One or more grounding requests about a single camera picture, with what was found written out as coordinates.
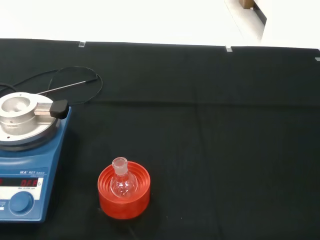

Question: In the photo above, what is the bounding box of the blue base laboratory heater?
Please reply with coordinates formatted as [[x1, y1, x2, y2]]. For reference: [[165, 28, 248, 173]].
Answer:
[[0, 91, 73, 223]]

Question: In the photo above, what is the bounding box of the pale board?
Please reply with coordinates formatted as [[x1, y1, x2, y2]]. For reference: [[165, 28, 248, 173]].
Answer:
[[224, 0, 268, 42]]

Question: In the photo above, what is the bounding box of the black bench cloth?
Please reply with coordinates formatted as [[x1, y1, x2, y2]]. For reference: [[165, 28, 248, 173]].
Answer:
[[0, 38, 320, 240]]

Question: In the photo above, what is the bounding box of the metal temperature probe with cable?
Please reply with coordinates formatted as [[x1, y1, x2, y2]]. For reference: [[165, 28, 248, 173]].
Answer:
[[0, 65, 104, 106]]

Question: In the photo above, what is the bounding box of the orange flask support ring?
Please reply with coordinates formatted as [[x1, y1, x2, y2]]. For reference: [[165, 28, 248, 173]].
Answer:
[[97, 161, 151, 220]]

